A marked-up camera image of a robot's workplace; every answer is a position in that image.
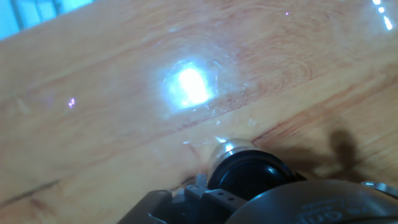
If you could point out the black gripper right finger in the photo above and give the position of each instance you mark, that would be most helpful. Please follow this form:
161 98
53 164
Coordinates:
384 187

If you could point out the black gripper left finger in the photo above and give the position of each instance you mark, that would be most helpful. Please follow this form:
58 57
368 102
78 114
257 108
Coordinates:
211 205

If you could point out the clear glass jar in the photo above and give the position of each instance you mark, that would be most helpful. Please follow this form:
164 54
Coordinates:
230 147

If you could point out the wooden board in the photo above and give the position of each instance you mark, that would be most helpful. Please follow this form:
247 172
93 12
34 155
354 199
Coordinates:
93 109

